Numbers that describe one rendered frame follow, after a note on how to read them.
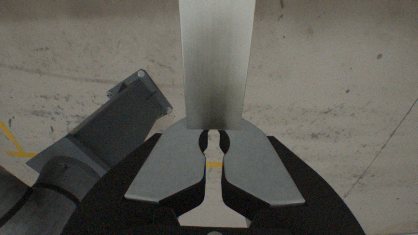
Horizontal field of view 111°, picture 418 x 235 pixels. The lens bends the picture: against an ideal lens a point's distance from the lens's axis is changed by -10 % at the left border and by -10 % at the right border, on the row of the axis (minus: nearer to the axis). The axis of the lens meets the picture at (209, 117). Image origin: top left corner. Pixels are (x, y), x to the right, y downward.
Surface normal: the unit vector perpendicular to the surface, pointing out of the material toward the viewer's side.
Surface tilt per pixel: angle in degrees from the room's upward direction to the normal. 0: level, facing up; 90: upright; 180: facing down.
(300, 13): 0
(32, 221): 89
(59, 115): 0
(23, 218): 85
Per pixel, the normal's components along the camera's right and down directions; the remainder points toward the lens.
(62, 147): -0.03, 0.52
